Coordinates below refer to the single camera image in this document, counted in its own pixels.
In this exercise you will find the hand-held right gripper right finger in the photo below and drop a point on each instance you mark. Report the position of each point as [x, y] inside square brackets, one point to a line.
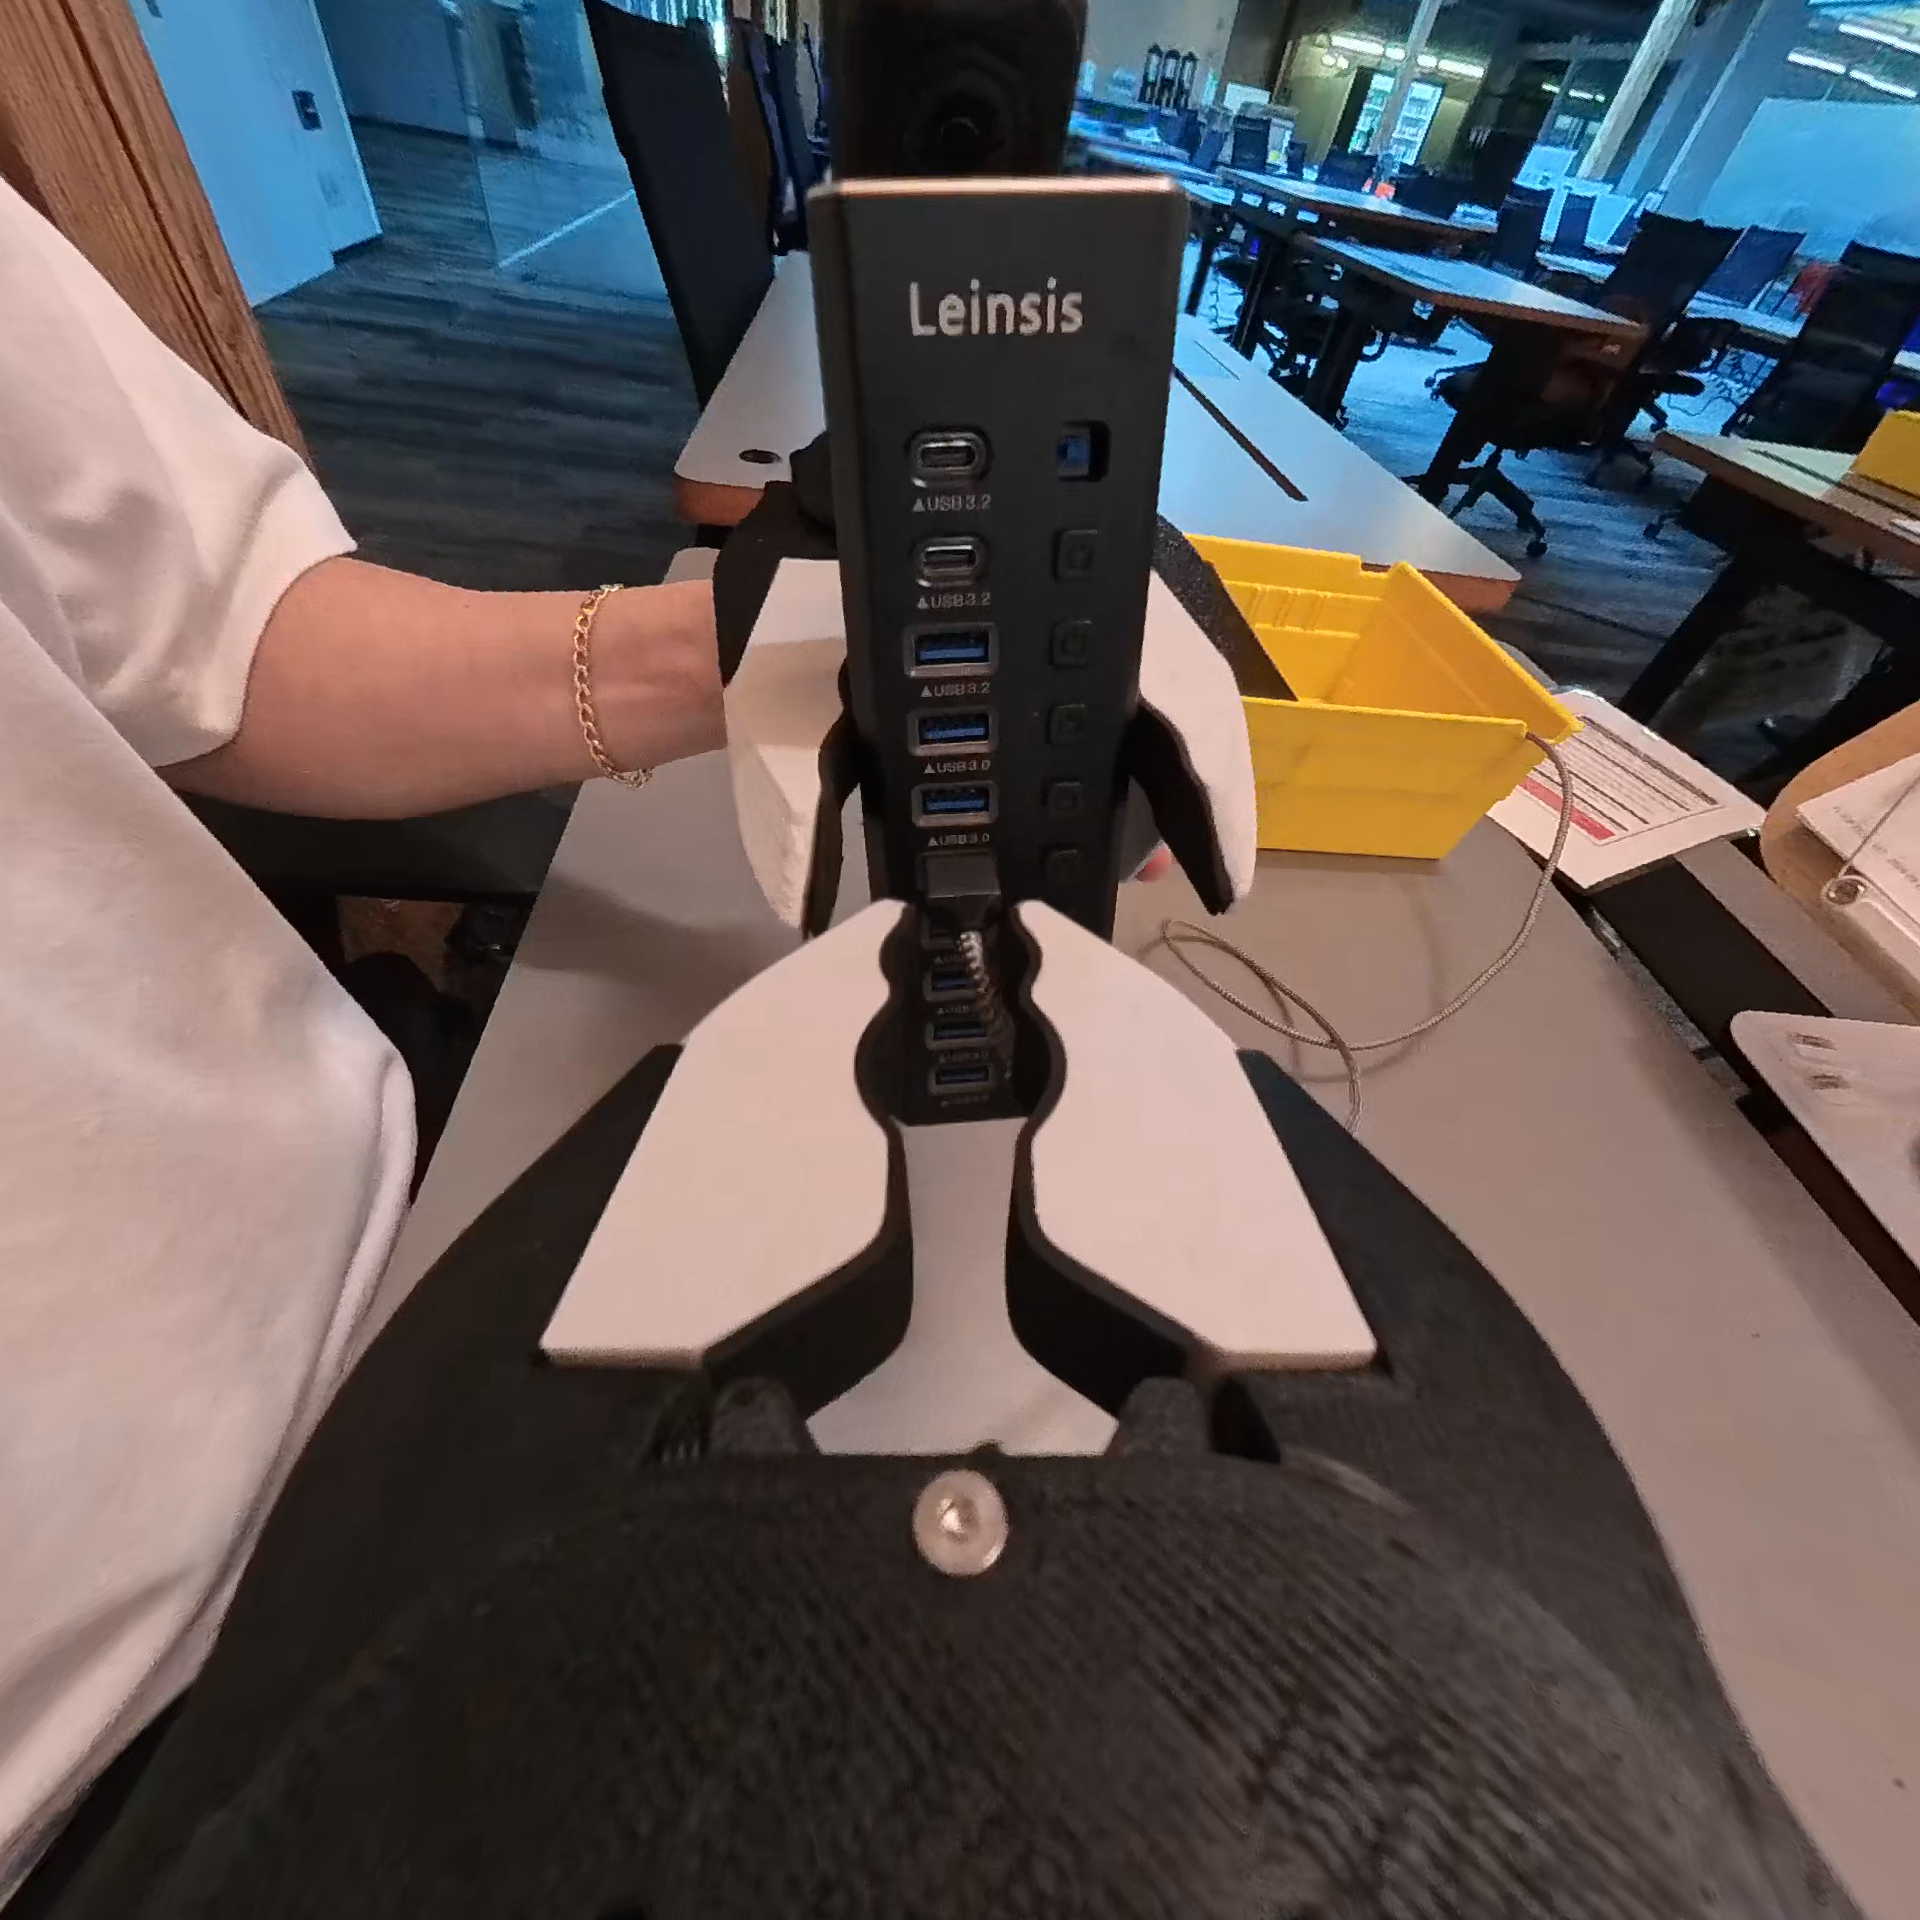
[1186, 1187]

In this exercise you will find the illustrated instruction board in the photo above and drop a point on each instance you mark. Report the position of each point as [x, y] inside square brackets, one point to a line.
[1861, 855]

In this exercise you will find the printed paper sheet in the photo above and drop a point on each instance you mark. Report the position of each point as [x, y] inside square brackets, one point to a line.
[1635, 795]

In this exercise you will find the black mesh office chair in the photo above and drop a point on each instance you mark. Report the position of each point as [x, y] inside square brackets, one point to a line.
[1832, 345]
[1592, 345]

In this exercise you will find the black high-back chair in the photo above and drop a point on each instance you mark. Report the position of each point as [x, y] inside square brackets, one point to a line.
[697, 181]

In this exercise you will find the person's left hand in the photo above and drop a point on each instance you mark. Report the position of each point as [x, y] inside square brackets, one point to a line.
[684, 675]

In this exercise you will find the yellow plastic bin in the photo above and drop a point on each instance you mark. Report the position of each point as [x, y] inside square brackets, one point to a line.
[1394, 720]

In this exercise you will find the black usb hub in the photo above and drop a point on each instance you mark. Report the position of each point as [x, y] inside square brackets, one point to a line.
[1005, 391]

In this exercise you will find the person in white shirt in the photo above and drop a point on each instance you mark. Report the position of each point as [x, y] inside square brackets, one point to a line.
[152, 1051]

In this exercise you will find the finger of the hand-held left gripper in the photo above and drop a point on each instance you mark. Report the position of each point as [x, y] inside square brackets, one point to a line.
[1196, 736]
[796, 765]

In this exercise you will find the wooden panel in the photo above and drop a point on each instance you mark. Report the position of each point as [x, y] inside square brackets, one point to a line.
[135, 181]

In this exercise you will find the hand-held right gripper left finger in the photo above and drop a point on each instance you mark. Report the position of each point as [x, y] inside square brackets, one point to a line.
[706, 1187]

